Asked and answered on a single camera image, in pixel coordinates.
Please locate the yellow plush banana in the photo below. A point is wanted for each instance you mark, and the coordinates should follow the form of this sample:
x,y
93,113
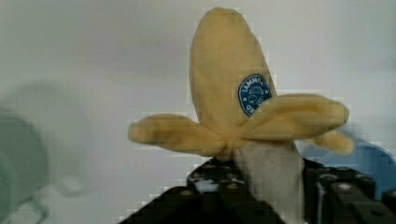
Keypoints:
x,y
241,118

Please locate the blue bowl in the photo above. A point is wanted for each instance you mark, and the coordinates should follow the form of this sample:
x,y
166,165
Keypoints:
x,y
366,158

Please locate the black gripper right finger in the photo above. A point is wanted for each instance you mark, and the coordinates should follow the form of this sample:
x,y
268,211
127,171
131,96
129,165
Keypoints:
x,y
341,195

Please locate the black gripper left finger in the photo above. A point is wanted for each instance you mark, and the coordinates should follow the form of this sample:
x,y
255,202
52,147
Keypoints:
x,y
215,193

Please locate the green mug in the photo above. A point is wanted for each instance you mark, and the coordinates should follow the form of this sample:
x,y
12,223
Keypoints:
x,y
24,169

